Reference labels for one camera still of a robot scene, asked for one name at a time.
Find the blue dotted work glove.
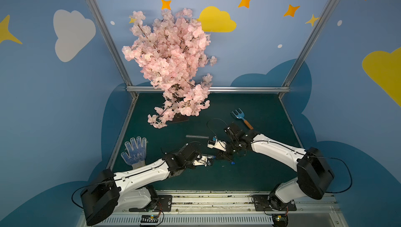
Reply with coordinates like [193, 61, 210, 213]
[121, 136, 148, 170]

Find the pink cherry blossom tree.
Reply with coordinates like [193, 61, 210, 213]
[122, 8, 217, 129]

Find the aluminium frame post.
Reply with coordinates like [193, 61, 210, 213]
[85, 0, 133, 86]
[282, 0, 340, 89]

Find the left controller board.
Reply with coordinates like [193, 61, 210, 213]
[140, 214, 159, 226]

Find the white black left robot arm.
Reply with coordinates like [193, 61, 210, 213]
[78, 143, 214, 226]

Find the dark tree base plate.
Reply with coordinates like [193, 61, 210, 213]
[167, 113, 190, 124]

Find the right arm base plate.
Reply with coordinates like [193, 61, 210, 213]
[251, 194, 297, 212]

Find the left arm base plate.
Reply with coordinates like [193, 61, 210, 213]
[128, 195, 172, 212]

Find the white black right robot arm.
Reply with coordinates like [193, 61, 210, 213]
[207, 123, 335, 211]

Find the aluminium front rail base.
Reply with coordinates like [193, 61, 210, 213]
[98, 190, 348, 227]

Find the aluminium frame post left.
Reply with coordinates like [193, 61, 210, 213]
[85, 0, 133, 86]

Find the aluminium frame post right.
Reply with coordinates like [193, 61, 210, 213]
[282, 0, 340, 89]

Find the aluminium frame rail back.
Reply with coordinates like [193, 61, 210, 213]
[126, 85, 290, 94]

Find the right controller board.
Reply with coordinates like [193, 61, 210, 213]
[272, 214, 289, 227]

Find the controller board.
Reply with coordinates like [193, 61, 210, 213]
[140, 214, 159, 226]
[272, 214, 289, 227]

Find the blue toy garden fork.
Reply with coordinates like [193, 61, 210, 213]
[231, 108, 254, 130]

